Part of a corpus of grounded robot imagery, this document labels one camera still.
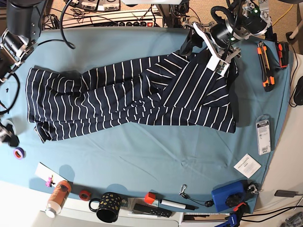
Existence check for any orange black utility knife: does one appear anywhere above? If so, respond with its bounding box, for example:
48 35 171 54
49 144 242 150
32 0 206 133
257 41 275 92

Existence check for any silver carabiner keyring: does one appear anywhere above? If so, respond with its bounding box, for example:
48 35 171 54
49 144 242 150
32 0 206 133
247 184 262 194

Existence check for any white square paper packet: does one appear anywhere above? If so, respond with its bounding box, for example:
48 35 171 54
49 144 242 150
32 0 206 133
234 154 261 179

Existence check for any black power strip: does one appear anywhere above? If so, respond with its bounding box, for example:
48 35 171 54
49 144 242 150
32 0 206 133
102 21 154 27

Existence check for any black computer mouse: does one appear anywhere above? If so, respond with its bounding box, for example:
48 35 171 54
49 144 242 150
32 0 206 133
293 76 303 105

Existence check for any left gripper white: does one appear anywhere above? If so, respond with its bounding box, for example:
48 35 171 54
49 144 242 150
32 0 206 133
179 22 241 63

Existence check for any black mug gold pattern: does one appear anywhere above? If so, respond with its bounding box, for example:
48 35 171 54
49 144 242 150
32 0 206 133
89 192 122 223

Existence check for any orange bottle white cap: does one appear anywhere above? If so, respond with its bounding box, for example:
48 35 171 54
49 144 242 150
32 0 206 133
45 180 71 218

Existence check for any small orange black tool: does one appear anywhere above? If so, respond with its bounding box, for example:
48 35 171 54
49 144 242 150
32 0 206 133
278 42 289 69

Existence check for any purple tape roll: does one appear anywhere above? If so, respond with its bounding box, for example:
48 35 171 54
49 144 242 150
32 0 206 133
13 147 26 159

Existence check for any translucent white cup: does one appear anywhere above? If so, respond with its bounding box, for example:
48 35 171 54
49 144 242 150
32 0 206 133
1 119 16 134

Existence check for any blue plastic box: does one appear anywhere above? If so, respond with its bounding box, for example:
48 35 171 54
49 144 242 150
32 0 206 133
211 181 246 212

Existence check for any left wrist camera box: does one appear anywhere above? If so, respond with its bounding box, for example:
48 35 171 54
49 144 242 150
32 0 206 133
206 55 230 76

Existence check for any orange red cube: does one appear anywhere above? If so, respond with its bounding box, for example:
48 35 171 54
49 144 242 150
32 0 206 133
144 192 156 204

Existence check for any white paper sheet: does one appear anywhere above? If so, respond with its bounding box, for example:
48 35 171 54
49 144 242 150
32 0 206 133
35 162 67 185

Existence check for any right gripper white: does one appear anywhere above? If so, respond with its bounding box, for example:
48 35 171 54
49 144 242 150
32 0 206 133
0 124 19 147

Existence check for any white black marker pen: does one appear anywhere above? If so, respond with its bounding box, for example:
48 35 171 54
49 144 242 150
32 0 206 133
159 200 197 210

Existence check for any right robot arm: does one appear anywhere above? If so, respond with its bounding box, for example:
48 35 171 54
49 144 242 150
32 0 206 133
0 0 47 116

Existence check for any clear plastic blister pack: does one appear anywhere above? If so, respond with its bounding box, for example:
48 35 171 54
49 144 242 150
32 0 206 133
255 114 271 156

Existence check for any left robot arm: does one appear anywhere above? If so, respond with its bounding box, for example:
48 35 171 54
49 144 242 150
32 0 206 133
179 0 272 61

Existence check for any red tape roll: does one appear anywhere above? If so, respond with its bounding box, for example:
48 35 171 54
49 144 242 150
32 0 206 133
79 190 91 201

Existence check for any black power adapter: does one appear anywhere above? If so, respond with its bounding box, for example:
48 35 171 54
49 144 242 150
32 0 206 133
274 190 299 198

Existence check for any blue orange clamp bottom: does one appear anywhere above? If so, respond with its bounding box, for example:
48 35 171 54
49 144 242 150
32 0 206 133
218 202 249 227

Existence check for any teal table cloth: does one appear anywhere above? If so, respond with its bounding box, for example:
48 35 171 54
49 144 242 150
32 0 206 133
0 27 296 201

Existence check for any black remote control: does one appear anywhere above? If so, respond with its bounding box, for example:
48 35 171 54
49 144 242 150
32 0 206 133
133 203 172 218

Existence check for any black knob on box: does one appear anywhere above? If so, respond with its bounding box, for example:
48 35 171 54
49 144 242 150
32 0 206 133
225 193 242 208

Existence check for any black lanyard with clip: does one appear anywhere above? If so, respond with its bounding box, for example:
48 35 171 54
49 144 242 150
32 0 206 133
179 184 214 208

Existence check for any yellow cable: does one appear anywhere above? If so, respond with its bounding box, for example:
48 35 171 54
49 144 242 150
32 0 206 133
272 0 295 26

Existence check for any navy white striped t-shirt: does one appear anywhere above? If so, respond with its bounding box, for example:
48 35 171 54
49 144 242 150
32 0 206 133
25 50 239 142

